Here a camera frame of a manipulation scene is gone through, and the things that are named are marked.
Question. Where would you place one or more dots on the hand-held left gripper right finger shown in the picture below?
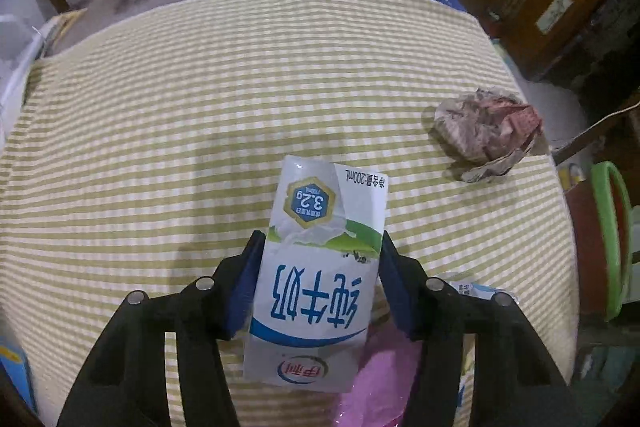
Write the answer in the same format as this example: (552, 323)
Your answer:
(400, 297)

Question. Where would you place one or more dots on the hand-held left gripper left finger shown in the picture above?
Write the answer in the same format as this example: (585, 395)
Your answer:
(245, 287)

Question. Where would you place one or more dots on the white and blue milk carton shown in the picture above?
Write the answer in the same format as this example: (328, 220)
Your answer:
(310, 307)

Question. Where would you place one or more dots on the green-rimmed red bin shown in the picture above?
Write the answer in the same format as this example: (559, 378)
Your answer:
(612, 232)

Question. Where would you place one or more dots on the pink plastic bag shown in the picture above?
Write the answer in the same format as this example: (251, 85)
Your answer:
(385, 372)

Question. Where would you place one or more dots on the yellow striped tablecloth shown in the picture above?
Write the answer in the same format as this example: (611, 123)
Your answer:
(200, 107)

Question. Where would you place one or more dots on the crumpled printed paper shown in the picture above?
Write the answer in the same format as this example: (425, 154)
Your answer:
(485, 127)

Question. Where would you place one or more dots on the blue and white box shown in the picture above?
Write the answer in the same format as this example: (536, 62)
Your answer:
(15, 372)

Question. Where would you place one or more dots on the white plastic bag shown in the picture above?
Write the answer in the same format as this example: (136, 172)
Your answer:
(20, 67)

